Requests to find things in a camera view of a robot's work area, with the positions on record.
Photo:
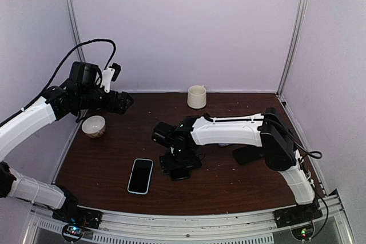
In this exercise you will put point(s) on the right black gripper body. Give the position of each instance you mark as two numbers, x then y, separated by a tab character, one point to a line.
180	160

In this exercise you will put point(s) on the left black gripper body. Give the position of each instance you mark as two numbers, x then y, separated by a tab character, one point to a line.
112	107

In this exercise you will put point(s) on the black phone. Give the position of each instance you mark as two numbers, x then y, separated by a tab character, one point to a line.
179	174

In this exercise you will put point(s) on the black phone case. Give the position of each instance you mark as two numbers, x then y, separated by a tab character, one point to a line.
248	154

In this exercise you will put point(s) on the lilac silicone phone case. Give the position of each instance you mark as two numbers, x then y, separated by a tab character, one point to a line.
223	144

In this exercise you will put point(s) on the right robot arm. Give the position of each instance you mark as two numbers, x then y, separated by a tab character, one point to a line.
262	130

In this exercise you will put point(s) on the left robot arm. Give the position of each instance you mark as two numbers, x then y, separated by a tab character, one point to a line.
87	88

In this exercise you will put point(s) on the phone in light-blue case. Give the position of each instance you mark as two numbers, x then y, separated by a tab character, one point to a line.
140	176

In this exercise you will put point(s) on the white patterned bowl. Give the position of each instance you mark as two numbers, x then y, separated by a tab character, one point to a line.
94	126

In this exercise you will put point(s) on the cream textured mug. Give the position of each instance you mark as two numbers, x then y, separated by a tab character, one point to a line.
196	97

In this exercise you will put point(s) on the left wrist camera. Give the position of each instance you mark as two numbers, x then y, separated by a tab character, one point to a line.
109	75

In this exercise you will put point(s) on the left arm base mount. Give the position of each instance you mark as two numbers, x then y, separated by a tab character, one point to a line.
86	218

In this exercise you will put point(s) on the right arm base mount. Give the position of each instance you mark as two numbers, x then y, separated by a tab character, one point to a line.
296	215

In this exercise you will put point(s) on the left aluminium corner post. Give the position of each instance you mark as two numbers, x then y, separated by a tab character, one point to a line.
73	22

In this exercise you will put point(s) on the aluminium corner post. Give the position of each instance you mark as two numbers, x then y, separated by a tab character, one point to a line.
299	20
73	22

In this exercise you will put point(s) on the right aluminium corner post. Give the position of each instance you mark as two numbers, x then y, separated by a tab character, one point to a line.
299	20

